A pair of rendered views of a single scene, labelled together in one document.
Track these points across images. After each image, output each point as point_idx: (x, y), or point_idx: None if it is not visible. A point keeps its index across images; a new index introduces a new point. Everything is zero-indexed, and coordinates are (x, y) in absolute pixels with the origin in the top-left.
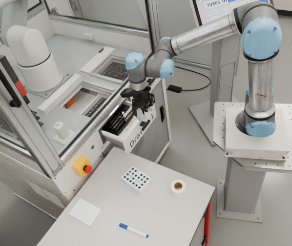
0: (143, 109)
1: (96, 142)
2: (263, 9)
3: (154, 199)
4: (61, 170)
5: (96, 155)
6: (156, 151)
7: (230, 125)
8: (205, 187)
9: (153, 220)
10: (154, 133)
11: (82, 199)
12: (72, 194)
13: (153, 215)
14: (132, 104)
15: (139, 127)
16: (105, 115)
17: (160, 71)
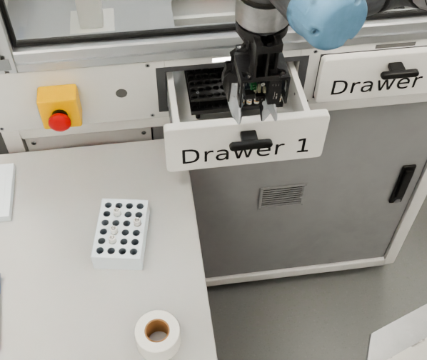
0: (237, 91)
1: (139, 91)
2: None
3: (98, 303)
4: (5, 73)
5: (125, 120)
6: (330, 248)
7: None
8: None
9: (43, 335)
10: (344, 207)
11: (18, 169)
12: (23, 146)
13: (58, 326)
14: (230, 59)
15: (236, 138)
16: (196, 49)
17: (293, 3)
